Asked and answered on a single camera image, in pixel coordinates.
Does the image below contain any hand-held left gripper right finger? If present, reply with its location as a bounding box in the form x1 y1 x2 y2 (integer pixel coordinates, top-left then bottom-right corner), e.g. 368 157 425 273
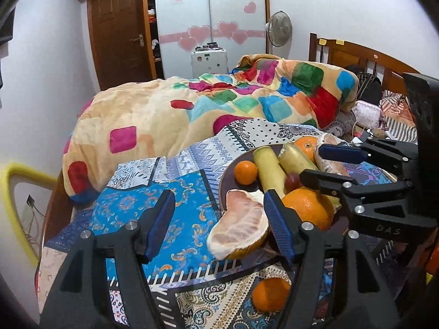
263 189 403 329

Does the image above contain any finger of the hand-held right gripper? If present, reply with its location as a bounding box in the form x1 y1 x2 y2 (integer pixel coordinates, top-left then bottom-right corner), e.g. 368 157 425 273
318 138 420 172
299 169 416 219

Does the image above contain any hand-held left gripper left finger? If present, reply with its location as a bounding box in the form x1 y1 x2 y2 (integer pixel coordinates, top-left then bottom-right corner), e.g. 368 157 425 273
39 189 176 329

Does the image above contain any peeled pomelo segment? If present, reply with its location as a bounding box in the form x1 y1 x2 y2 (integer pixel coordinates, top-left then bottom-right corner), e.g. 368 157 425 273
314 134 351 177

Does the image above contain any dark red grape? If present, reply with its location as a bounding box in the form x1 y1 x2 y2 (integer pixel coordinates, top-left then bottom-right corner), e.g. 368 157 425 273
284 174 304 193

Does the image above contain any yellow sugarcane piece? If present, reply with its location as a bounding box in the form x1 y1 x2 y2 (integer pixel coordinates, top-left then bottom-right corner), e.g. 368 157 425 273
253 146 287 199
278 142 342 210

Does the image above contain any large orange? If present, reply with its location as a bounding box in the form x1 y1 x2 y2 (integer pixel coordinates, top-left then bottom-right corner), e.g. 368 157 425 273
282 187 334 231

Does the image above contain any orange with sticker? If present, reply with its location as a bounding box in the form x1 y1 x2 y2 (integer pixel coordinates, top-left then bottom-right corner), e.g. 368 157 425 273
294 137 320 162

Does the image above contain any pomelo segment with rind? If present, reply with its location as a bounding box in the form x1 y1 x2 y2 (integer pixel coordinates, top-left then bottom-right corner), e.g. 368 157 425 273
207 189 270 260

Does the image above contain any small tangerine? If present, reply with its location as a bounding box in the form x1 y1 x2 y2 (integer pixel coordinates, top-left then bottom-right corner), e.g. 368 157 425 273
234 160 258 185
252 277 292 312

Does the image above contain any purple plate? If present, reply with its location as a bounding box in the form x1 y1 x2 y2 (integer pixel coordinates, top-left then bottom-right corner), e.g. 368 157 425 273
218 142 352 258

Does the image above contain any striped cloth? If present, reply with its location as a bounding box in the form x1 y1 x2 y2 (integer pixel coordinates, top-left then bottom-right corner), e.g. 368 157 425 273
379 89 419 142

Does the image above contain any pink pillow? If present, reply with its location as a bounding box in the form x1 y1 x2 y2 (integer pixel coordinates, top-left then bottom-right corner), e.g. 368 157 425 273
353 100 382 129

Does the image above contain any black backpack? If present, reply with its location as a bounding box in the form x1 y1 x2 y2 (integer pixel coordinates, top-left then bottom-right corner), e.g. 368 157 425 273
345 63 383 105

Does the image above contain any wooden headboard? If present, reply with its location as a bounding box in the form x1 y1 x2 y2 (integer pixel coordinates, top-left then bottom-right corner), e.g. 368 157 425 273
309 33 422 87

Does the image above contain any colourful checked blanket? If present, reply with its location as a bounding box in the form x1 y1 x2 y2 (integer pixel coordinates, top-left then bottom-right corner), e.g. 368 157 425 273
63 54 360 204

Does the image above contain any standing fan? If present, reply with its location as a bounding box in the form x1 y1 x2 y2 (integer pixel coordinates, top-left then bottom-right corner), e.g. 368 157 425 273
265 11 293 56

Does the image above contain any yellow foam tube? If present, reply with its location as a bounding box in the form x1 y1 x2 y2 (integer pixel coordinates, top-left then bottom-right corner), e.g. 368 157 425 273
0 163 58 268

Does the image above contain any brown wooden door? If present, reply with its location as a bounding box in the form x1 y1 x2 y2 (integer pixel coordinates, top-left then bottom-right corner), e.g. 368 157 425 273
86 0 159 92

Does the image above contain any wooden wardrobe with sliding doors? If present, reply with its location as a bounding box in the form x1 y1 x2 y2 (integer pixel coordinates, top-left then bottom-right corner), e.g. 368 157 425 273
64 0 272 80

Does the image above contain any white cable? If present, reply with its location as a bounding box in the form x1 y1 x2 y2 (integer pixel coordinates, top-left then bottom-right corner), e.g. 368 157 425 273
353 120 375 138

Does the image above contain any white wall socket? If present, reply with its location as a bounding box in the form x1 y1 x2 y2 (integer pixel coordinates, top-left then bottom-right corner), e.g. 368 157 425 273
21 195 37 227

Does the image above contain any wall-mounted black television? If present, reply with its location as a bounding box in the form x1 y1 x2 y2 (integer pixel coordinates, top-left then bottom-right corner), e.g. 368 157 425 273
0 5 16 46

